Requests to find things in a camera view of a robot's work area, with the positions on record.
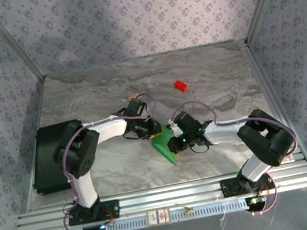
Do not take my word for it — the aluminium mounting rail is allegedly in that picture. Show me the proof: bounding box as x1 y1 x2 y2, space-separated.
12 161 307 230

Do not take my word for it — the black case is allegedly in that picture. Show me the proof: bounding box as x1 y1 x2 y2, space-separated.
23 117 95 198

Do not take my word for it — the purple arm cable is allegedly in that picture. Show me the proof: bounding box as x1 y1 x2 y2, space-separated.
43 90 179 230
168 84 307 229

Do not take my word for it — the green paper sheet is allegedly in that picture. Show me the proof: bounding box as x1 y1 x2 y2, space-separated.
147 123 180 170

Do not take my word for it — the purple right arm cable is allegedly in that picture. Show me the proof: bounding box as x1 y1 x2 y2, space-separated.
168 84 307 229

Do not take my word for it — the small card with red logo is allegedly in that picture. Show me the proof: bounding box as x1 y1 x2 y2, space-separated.
145 207 173 229

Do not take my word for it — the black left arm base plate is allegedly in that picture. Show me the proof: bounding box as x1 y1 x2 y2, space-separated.
66 198 122 228

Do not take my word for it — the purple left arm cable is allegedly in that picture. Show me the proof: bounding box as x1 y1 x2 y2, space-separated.
43 90 179 230

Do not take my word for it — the white slotted cable duct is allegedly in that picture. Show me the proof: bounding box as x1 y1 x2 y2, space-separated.
61 195 252 230

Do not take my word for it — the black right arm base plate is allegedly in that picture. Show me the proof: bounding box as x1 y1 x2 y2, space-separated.
219 170 276 199

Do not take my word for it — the aluminium side rail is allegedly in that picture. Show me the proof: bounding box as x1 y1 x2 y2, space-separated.
2 77 67 213
243 33 307 170

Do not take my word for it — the brass clip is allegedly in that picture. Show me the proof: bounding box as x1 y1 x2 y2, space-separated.
175 201 195 221

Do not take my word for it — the black right controller board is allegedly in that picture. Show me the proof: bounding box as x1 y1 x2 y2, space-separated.
244 194 270 213

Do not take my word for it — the red block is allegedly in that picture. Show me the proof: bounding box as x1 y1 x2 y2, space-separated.
173 78 189 94

